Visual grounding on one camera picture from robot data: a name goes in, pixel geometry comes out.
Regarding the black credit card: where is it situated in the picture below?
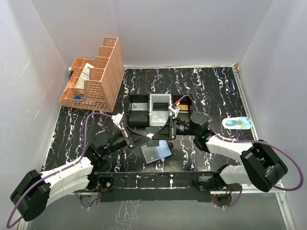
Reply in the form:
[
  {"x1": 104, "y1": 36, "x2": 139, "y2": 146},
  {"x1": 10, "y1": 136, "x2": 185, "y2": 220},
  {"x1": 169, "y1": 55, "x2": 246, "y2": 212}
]
[{"x1": 146, "y1": 140, "x2": 159, "y2": 147}]

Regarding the black leather card holder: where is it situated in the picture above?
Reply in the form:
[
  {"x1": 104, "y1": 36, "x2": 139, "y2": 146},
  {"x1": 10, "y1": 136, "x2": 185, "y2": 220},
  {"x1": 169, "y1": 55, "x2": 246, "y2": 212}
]
[{"x1": 139, "y1": 140, "x2": 173, "y2": 165}]

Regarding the dark card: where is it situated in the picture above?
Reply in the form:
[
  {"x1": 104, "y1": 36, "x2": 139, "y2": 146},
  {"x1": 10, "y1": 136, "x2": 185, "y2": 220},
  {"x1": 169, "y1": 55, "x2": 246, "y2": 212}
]
[{"x1": 153, "y1": 102, "x2": 169, "y2": 111}]

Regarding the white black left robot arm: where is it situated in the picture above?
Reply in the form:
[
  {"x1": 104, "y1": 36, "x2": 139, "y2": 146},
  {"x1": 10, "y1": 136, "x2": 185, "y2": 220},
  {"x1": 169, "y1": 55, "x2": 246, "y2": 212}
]
[{"x1": 10, "y1": 126, "x2": 150, "y2": 221}]

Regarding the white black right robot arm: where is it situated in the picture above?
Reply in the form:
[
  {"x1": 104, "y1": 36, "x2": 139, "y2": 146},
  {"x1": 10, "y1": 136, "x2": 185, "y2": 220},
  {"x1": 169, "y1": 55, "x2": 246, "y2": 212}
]
[{"x1": 152, "y1": 112, "x2": 288, "y2": 192}]

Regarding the gold card in right bin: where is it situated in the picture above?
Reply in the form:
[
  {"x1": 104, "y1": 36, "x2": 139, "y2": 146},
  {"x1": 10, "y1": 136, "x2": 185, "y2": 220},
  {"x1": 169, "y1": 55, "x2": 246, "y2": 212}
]
[{"x1": 178, "y1": 104, "x2": 193, "y2": 114}]

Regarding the card in left bin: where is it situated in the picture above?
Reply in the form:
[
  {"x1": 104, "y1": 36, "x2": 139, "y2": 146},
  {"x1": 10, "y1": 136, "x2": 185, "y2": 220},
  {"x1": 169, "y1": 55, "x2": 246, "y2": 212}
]
[{"x1": 130, "y1": 103, "x2": 148, "y2": 111}]

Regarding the black left bin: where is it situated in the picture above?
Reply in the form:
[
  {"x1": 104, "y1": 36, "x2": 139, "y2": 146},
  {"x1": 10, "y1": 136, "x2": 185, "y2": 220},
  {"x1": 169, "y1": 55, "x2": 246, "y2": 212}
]
[{"x1": 127, "y1": 94, "x2": 149, "y2": 127}]

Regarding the black bin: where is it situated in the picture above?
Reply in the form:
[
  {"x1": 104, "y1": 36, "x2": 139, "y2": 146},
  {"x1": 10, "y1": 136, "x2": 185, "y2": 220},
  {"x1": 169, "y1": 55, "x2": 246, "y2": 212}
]
[
  {"x1": 172, "y1": 94, "x2": 199, "y2": 120},
  {"x1": 127, "y1": 94, "x2": 149, "y2": 127}
]

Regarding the white middle bin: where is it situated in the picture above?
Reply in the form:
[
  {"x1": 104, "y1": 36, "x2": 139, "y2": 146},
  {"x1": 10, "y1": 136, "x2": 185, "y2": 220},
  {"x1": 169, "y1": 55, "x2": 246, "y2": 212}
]
[{"x1": 149, "y1": 94, "x2": 172, "y2": 127}]

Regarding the black right bin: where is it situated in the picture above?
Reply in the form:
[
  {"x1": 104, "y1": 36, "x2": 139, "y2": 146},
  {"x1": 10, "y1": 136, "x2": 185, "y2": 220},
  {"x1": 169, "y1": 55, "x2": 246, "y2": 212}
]
[{"x1": 172, "y1": 94, "x2": 199, "y2": 120}]

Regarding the blue white blister pack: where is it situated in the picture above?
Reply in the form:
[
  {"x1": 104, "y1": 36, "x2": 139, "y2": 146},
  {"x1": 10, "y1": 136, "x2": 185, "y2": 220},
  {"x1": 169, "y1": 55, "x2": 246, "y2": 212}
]
[{"x1": 222, "y1": 116, "x2": 253, "y2": 130}]

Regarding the orange plastic desk organizer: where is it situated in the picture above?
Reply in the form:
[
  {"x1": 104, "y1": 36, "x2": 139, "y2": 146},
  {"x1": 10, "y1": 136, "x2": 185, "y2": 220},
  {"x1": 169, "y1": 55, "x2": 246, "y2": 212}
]
[{"x1": 59, "y1": 37, "x2": 125, "y2": 113}]

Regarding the white paper packet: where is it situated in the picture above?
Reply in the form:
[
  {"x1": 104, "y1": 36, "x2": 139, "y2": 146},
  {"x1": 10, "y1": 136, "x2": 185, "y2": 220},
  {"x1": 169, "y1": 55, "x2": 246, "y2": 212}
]
[{"x1": 75, "y1": 63, "x2": 94, "y2": 89}]

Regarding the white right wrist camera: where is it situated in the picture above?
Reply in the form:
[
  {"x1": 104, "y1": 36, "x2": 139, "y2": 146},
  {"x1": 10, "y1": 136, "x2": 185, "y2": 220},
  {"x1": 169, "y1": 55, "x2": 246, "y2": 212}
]
[{"x1": 168, "y1": 103, "x2": 180, "y2": 118}]

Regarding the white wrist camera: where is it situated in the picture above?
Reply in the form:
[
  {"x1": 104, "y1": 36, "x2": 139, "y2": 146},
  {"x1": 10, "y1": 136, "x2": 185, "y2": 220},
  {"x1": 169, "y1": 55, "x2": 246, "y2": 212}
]
[
  {"x1": 168, "y1": 103, "x2": 180, "y2": 118},
  {"x1": 111, "y1": 113, "x2": 123, "y2": 130}
]

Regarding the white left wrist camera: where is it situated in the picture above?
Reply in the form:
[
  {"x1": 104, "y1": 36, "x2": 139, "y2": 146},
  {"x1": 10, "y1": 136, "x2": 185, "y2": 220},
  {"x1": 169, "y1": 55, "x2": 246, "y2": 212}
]
[{"x1": 111, "y1": 113, "x2": 123, "y2": 130}]

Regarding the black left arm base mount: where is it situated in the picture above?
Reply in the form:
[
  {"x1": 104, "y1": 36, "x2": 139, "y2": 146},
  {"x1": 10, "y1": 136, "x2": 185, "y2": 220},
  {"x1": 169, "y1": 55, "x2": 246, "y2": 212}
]
[{"x1": 97, "y1": 177, "x2": 114, "y2": 193}]

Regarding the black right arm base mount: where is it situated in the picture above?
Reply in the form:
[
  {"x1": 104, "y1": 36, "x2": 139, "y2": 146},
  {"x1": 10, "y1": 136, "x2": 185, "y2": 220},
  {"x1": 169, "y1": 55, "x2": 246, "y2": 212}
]
[{"x1": 191, "y1": 176, "x2": 231, "y2": 192}]

